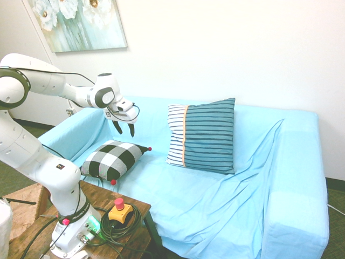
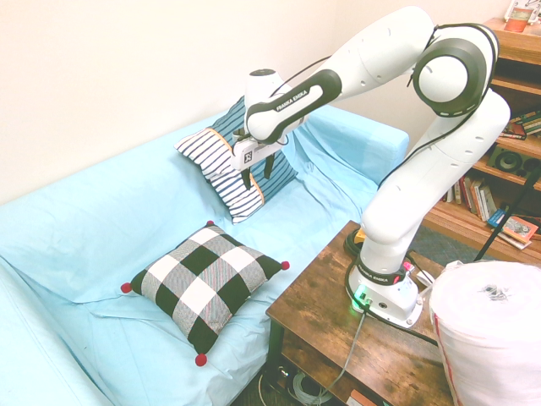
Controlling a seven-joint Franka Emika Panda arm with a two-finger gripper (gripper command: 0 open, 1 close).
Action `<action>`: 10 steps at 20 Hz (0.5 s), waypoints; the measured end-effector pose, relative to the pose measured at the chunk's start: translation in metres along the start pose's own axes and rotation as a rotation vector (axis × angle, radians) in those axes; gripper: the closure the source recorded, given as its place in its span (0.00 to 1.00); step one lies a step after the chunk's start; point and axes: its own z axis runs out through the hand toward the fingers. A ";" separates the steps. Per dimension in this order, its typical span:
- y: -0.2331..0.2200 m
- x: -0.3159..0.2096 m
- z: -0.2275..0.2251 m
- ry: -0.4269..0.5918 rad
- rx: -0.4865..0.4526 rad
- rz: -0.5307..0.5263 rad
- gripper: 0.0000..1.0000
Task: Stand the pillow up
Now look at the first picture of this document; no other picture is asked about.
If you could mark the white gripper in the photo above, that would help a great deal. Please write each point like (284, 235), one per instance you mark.
(124, 115)

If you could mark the black white checkered pillow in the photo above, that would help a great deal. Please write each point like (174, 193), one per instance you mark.
(111, 162)

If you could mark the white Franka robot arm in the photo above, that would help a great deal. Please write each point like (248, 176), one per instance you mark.
(16, 145)

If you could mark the blue striped pillow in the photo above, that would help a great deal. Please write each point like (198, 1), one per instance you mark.
(202, 136)

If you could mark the yellow emergency stop button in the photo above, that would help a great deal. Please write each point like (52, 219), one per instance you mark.
(120, 212)

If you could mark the wooden table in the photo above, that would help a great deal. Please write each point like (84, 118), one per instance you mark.
(107, 213)

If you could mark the light blue covered sofa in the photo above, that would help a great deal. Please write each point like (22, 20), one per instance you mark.
(221, 189)

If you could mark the floral canvas painting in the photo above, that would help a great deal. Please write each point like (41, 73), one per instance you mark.
(81, 24)

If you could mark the white cloth bundle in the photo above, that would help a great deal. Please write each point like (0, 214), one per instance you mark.
(5, 229)

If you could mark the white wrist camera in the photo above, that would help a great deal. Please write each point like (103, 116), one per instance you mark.
(124, 104)

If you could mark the wall power outlet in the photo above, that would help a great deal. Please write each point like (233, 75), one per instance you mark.
(70, 111)

